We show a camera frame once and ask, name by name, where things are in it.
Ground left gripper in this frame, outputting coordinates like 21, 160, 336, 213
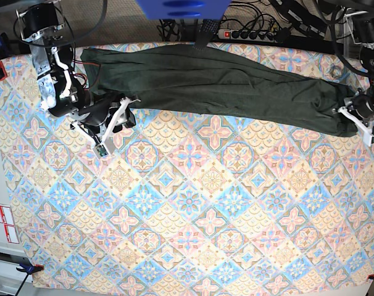
349, 94, 374, 123

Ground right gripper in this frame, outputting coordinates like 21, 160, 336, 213
72, 97, 136, 134

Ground dark green long-sleeve shirt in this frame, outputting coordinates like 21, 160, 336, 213
81, 44, 357, 138

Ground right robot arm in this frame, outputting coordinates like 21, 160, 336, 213
14, 1, 136, 137

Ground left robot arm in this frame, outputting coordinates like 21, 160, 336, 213
345, 10, 374, 120

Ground patterned colourful table cloth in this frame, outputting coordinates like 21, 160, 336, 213
0, 56, 374, 295

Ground blue plastic box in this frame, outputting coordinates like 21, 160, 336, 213
136, 0, 231, 20

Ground black remote control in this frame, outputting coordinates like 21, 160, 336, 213
193, 19, 220, 51

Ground red white labels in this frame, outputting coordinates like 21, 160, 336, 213
0, 205, 19, 244

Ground blue clamp lower left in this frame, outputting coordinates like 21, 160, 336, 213
15, 264, 44, 296

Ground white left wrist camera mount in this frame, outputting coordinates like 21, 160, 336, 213
332, 98, 374, 147

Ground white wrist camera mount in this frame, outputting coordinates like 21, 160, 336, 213
332, 98, 374, 147
70, 93, 140, 158

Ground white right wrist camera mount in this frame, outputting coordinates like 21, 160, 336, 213
70, 93, 140, 158

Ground black power strip red switch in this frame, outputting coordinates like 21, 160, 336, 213
217, 29, 275, 43

